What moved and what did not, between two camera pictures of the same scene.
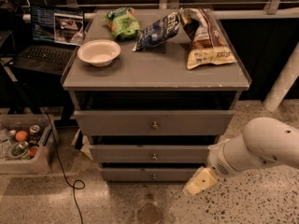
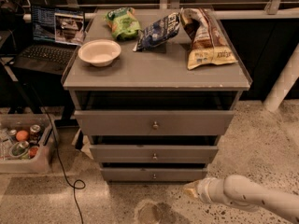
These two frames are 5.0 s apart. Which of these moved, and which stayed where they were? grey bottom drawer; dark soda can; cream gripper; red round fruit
Moved: cream gripper
Stayed: dark soda can; red round fruit; grey bottom drawer
